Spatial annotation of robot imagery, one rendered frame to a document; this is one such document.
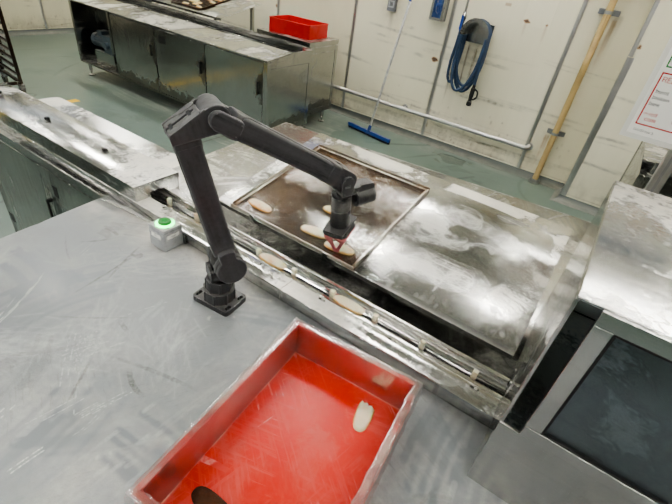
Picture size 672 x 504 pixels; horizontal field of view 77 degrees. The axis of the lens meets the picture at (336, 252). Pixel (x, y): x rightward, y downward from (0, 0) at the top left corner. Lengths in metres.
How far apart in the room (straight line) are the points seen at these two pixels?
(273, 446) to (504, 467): 0.44
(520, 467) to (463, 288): 0.52
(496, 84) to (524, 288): 3.54
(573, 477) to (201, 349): 0.80
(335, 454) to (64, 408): 0.55
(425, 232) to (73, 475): 1.08
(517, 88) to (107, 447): 4.33
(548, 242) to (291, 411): 0.96
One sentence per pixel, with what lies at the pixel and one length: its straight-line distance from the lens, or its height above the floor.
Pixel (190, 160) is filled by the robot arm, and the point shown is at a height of 1.25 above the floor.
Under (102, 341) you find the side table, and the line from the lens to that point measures 1.16.
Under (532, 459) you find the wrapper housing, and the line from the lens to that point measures 0.88.
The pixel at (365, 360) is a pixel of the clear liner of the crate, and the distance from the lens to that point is 0.95.
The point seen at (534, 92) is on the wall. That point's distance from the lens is 4.62.
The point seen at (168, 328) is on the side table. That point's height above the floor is 0.82.
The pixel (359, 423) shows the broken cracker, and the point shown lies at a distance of 0.97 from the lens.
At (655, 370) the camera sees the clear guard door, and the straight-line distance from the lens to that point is 0.71.
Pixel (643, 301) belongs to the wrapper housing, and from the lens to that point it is 0.72.
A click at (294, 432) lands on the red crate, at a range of 0.95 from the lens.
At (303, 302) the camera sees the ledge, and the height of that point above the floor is 0.86.
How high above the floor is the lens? 1.64
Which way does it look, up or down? 35 degrees down
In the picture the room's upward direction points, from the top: 9 degrees clockwise
